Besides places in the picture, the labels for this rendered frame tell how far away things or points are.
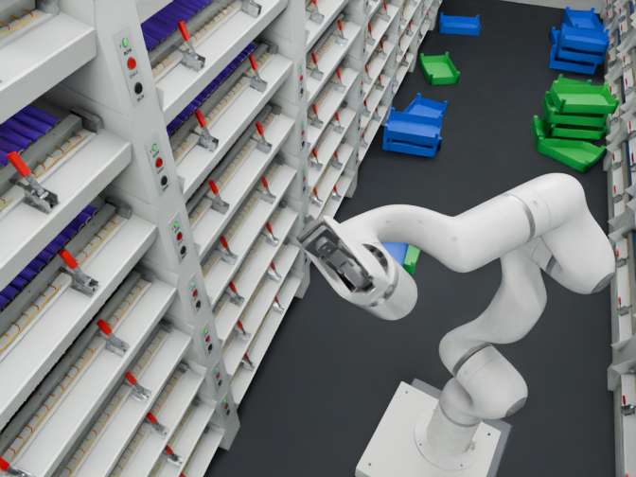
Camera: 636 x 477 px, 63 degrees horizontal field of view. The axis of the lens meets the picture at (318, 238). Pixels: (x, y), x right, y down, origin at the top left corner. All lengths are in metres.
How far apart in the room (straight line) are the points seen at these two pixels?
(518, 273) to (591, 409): 1.17
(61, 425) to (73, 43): 0.65
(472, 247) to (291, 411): 1.32
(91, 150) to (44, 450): 0.52
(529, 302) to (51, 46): 0.95
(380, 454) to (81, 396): 0.85
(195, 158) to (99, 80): 0.35
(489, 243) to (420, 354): 1.36
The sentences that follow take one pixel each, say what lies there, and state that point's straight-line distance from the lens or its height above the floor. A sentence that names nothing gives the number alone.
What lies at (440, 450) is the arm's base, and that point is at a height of 0.35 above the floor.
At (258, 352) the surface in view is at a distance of 1.97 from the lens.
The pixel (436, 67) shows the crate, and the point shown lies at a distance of 3.94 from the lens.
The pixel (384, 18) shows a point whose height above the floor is 0.73.
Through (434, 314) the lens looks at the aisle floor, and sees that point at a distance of 2.27.
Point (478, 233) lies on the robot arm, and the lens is 0.82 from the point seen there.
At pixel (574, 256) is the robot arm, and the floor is 1.13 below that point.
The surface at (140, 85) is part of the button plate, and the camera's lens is 0.92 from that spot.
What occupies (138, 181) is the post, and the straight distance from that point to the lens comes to 0.99.
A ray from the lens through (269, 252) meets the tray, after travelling 1.74.
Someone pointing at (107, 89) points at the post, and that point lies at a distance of 0.89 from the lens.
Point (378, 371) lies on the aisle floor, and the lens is 2.09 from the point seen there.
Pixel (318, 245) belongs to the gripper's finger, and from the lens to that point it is 0.53.
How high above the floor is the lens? 1.81
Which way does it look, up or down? 46 degrees down
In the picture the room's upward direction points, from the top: straight up
